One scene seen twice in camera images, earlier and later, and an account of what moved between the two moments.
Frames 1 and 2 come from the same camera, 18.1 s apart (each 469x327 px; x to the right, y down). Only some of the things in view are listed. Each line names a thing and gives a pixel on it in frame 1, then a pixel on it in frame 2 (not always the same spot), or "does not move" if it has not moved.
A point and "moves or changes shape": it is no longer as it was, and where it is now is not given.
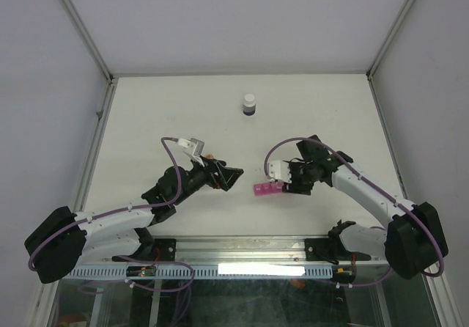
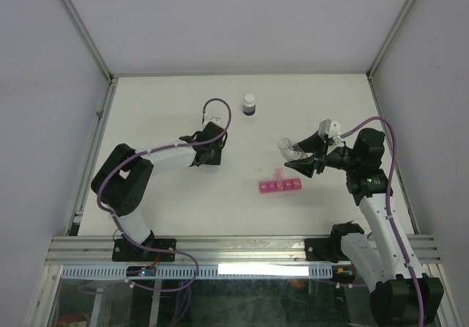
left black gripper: (228, 175) -> (215, 160)
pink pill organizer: (267, 188) moves or changes shape
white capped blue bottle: (249, 104) does not move
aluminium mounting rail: (240, 251) does not move
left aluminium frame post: (109, 96) does not move
